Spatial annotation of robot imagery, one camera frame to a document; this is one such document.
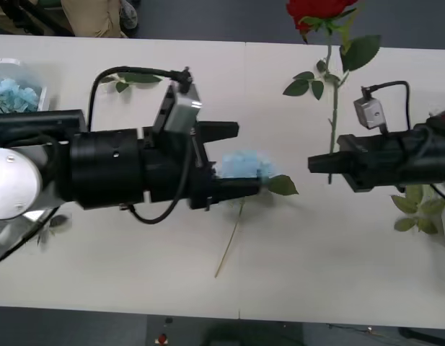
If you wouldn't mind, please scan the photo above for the black tripod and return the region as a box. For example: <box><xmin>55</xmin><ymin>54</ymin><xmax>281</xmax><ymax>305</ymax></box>
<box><xmin>0</xmin><ymin>0</ymin><xmax>74</xmax><ymax>36</ymax></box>

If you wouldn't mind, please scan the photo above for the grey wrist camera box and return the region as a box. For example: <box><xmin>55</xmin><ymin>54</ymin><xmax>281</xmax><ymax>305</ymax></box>
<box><xmin>153</xmin><ymin>81</ymin><xmax>203</xmax><ymax>135</ymax></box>
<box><xmin>353</xmin><ymin>95</ymin><xmax>387</xmax><ymax>130</ymax></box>

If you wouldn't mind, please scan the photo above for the green leaf sprig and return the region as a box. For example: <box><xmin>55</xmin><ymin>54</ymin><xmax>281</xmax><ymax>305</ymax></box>
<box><xmin>390</xmin><ymin>184</ymin><xmax>445</xmax><ymax>236</ymax></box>

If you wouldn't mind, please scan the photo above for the loose green leaf twig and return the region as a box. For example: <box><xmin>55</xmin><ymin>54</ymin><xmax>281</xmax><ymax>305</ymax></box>
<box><xmin>99</xmin><ymin>73</ymin><xmax>162</xmax><ymax>94</ymax></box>
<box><xmin>36</xmin><ymin>214</ymin><xmax>70</xmax><ymax>248</ymax></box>

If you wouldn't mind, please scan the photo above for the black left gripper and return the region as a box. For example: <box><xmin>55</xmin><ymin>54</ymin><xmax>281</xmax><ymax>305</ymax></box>
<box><xmin>139</xmin><ymin>120</ymin><xmax>264</xmax><ymax>210</ymax></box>

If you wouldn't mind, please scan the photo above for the red rose with green stem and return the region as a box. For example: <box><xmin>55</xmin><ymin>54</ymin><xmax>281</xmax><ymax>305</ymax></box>
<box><xmin>282</xmin><ymin>0</ymin><xmax>382</xmax><ymax>185</ymax></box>

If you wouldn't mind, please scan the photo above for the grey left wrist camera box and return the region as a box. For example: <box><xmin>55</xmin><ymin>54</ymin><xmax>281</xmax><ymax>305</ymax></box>
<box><xmin>153</xmin><ymin>81</ymin><xmax>203</xmax><ymax>135</ymax></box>

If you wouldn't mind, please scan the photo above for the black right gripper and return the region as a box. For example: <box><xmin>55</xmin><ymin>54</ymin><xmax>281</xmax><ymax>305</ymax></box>
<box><xmin>307</xmin><ymin>133</ymin><xmax>411</xmax><ymax>193</ymax></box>

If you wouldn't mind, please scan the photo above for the person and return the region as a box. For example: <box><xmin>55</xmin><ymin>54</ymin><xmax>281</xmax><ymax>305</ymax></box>
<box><xmin>59</xmin><ymin>0</ymin><xmax>139</xmax><ymax>39</ymax></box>

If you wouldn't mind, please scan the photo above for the pale blue flower with leaves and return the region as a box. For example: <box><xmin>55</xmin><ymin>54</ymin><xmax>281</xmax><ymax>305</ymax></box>
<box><xmin>213</xmin><ymin>150</ymin><xmax>300</xmax><ymax>278</ymax></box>
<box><xmin>0</xmin><ymin>76</ymin><xmax>41</xmax><ymax>115</ymax></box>

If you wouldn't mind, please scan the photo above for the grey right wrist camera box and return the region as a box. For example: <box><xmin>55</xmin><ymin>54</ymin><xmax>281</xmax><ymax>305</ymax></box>
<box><xmin>353</xmin><ymin>95</ymin><xmax>387</xmax><ymax>130</ymax></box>

